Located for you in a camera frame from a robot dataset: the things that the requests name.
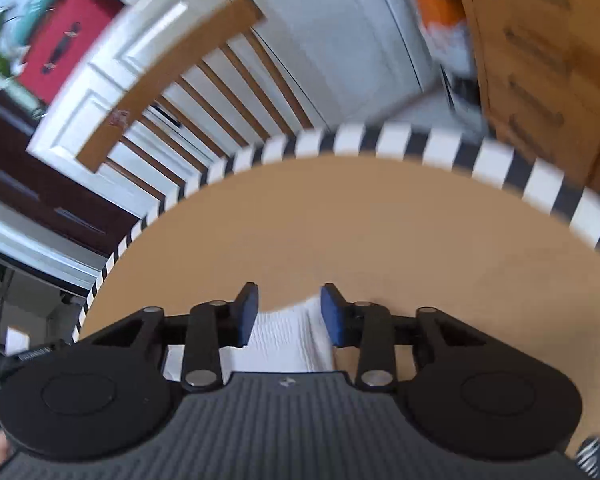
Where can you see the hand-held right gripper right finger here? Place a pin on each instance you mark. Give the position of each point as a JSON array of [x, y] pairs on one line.
[[331, 322]]

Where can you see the orange bag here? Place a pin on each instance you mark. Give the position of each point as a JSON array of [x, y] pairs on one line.
[[437, 10]]

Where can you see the wooden sideboard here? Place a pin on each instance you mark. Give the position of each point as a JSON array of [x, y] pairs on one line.
[[540, 60]]

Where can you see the dark wooden cabinet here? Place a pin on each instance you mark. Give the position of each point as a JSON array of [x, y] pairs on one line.
[[30, 185]]

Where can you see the white sweater with navy stripes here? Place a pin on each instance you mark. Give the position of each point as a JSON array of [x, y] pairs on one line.
[[285, 340]]

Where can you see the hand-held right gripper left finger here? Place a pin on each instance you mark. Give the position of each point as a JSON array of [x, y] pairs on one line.
[[247, 317]]

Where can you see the wooden slat-back chair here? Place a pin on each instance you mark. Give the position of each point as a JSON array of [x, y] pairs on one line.
[[170, 65]]

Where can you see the teal box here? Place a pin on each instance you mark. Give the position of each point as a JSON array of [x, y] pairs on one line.
[[40, 2]]

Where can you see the round striped-edge table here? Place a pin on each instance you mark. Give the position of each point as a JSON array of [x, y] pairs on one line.
[[380, 220]]

